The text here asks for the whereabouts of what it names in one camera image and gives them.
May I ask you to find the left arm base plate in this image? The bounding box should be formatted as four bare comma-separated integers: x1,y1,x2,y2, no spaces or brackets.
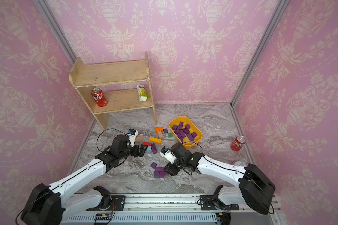
87,195,126,211

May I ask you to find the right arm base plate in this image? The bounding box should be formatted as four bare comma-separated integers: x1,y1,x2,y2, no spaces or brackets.
197,195,239,212

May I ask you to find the yellow plastic storage bin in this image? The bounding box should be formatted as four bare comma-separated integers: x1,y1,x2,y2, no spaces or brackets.
169,116,202,149

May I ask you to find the tan wood brick left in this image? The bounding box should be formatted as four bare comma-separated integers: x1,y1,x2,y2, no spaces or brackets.
135,136,145,142

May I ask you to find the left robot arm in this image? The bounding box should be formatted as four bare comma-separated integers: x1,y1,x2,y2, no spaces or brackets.
15,134,147,225

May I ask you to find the red cola can on shelf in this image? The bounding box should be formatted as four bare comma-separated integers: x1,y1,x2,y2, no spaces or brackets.
91,88,108,107

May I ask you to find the aluminium front rail frame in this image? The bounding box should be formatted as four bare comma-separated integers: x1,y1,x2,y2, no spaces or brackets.
61,193,286,225

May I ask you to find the tan wood brick upright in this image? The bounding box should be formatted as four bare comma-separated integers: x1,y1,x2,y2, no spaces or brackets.
157,130,164,140

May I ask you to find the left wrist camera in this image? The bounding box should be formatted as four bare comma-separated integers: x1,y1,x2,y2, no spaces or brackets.
127,128,138,147

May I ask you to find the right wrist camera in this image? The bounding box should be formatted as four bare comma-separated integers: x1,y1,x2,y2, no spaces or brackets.
160,146,177,164

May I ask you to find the wooden two-tier shelf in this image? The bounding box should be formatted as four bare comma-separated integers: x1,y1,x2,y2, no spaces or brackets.
69,52,157,130

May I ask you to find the purple brick cluster bottom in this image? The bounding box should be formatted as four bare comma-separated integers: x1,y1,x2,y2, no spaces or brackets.
150,162,169,178

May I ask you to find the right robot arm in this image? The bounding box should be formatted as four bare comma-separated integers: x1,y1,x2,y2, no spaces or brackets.
160,143,276,215

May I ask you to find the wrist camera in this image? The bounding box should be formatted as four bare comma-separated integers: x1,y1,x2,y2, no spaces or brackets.
127,128,138,147
160,146,177,164

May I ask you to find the yellow long brick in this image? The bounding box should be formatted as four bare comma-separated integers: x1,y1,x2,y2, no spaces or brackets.
149,137,162,144

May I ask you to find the green white juice carton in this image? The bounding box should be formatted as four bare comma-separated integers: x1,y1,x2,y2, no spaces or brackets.
137,84,148,102

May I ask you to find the red cola can on table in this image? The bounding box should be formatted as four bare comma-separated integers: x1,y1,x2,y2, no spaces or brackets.
231,136,246,152

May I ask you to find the purple wedge brick pair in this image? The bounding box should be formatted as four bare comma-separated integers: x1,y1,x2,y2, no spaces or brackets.
151,143,157,154

